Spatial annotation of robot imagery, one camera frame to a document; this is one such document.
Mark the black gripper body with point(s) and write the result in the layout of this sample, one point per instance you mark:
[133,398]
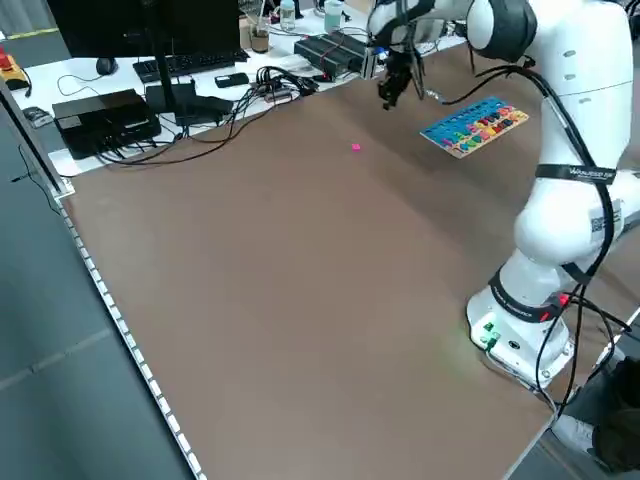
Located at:
[400,70]

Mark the blue wooden toy board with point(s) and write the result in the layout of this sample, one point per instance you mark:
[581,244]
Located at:
[460,120]

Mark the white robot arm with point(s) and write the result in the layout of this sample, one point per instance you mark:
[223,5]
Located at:
[575,150]

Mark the black finned power supply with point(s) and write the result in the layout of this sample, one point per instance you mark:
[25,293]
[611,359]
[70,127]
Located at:
[330,50]

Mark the teal cup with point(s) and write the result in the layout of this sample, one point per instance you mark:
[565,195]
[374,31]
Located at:
[334,15]

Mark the grey usb hub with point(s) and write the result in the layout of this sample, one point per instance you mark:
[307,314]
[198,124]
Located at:
[272,92]

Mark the clear plastic bottle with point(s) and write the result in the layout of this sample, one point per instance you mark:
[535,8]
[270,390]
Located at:
[290,15]

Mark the glass jar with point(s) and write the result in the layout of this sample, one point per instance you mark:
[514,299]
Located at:
[259,40]

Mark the black handset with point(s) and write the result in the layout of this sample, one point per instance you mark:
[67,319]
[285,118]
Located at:
[231,80]

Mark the black flat device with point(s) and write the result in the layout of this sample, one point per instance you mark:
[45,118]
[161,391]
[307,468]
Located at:
[215,107]

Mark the black keyboard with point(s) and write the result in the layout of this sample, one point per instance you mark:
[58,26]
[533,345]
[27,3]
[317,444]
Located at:
[190,62]

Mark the black monitor stand base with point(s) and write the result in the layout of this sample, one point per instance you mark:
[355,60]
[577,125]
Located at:
[170,102]

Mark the black monitor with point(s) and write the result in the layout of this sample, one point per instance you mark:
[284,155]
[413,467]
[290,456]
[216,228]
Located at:
[150,25]

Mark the black computer mouse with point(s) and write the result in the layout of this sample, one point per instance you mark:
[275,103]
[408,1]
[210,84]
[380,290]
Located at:
[106,66]

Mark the black desktop box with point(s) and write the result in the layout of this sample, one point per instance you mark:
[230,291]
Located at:
[100,120]

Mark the white side table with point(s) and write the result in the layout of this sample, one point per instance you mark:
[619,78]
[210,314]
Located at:
[42,85]

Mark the small grey device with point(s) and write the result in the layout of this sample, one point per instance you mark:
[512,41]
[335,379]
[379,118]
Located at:
[39,116]

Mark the red emergency stop button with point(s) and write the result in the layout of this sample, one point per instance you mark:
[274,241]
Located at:
[10,65]

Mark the person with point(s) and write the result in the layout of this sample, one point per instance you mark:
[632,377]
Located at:
[620,415]

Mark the aluminium frame post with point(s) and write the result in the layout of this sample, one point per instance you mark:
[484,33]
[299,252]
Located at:
[371,62]

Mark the aluminium frame beam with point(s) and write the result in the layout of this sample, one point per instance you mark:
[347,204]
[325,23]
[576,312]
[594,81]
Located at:
[35,142]

